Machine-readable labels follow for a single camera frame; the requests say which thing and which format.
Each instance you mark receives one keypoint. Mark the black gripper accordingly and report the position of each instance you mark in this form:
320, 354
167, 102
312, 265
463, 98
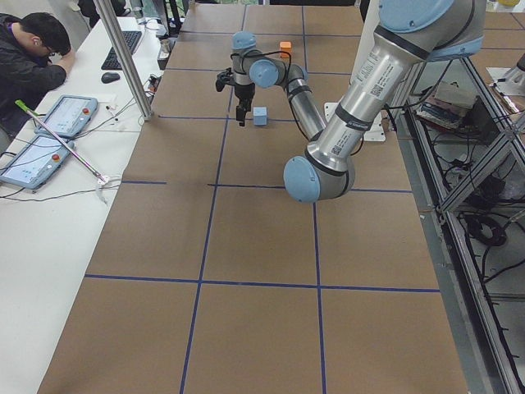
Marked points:
244, 93

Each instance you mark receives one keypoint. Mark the light blue block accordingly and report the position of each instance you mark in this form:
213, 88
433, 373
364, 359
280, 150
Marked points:
260, 116

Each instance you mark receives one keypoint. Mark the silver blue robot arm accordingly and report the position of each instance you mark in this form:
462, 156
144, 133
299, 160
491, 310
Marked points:
407, 33

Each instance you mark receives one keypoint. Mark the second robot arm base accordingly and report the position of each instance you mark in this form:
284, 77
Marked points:
508, 85

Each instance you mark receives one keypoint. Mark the orange block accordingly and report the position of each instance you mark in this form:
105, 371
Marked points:
285, 49

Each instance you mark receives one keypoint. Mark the metal cup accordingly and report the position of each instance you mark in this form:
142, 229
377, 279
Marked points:
165, 49

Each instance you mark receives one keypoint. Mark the black computer mouse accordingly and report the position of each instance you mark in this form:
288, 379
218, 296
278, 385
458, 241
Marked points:
109, 77

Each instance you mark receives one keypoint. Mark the metal rod with green tip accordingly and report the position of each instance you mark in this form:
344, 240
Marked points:
102, 179

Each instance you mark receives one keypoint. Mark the upper teach pendant tablet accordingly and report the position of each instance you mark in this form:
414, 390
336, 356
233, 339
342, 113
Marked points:
70, 114

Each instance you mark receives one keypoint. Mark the teach pendant tablet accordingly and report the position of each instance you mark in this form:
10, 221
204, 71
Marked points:
70, 114
35, 163

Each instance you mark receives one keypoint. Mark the stack of books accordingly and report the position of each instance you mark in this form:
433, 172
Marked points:
447, 106

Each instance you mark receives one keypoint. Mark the lower teach pendant tablet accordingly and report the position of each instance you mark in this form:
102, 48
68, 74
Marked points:
35, 163

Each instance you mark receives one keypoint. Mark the person in black jacket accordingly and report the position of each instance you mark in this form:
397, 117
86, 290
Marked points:
36, 57

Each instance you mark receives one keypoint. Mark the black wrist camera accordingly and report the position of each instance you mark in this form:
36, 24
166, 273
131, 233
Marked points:
224, 78

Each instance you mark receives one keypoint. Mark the aluminium frame post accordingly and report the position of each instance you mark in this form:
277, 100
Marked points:
113, 29

